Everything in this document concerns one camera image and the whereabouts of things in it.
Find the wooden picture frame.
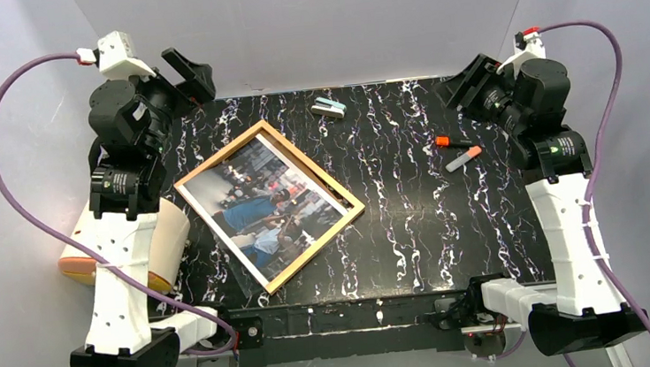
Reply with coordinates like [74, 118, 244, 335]
[168, 111, 373, 303]

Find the printed colour photo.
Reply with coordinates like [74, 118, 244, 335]
[178, 126, 356, 294]

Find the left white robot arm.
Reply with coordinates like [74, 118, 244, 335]
[70, 48, 217, 367]

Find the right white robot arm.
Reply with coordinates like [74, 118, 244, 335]
[434, 55, 645, 356]

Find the black marker orange cap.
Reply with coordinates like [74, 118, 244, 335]
[435, 136, 475, 149]

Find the grey marker salmon cap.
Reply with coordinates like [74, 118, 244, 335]
[445, 145, 482, 172]

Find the white cylindrical orange-based device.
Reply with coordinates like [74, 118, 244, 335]
[57, 197, 190, 293]

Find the teal white stapler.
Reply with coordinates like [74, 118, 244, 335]
[310, 97, 347, 119]

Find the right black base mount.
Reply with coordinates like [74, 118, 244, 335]
[424, 273, 526, 363]

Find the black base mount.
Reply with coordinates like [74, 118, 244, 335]
[173, 302, 267, 361]
[424, 273, 526, 363]

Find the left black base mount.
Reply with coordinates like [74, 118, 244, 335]
[173, 302, 267, 361]

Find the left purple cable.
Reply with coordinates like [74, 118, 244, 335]
[0, 39, 242, 367]

